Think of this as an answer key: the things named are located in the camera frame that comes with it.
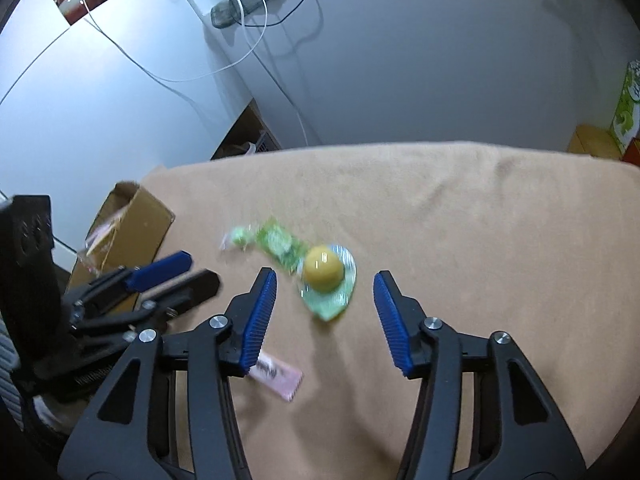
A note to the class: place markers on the yellow box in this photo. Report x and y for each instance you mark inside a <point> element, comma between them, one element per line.
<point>595,142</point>

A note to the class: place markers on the yellow jelly cup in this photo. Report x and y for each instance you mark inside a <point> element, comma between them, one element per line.
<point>324,265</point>

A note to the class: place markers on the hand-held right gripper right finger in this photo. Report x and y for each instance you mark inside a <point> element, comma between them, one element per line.
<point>392,320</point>

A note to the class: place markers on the green carton box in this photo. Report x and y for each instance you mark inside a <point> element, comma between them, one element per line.
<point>627,110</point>

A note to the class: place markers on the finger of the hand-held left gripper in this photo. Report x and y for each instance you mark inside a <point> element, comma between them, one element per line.
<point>195,285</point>
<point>160,267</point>

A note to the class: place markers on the white cabinet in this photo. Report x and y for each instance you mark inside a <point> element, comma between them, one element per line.
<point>100,120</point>

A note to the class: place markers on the green wrapped candy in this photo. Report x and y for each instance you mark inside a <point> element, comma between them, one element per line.
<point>277,242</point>

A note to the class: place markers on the cardboard box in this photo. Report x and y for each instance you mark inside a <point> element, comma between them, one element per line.
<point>145,225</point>

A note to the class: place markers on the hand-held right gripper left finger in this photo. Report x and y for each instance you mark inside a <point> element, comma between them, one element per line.
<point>257,320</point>

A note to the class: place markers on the white basket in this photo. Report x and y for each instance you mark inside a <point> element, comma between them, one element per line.
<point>262,142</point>

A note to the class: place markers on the person's dark clothing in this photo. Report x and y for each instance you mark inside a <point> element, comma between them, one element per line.
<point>30,452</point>

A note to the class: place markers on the grey ribbed cloth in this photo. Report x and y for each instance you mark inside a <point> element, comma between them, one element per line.
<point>10,375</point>

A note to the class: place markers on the small pink-white packet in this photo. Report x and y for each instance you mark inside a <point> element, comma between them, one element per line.
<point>280,377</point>

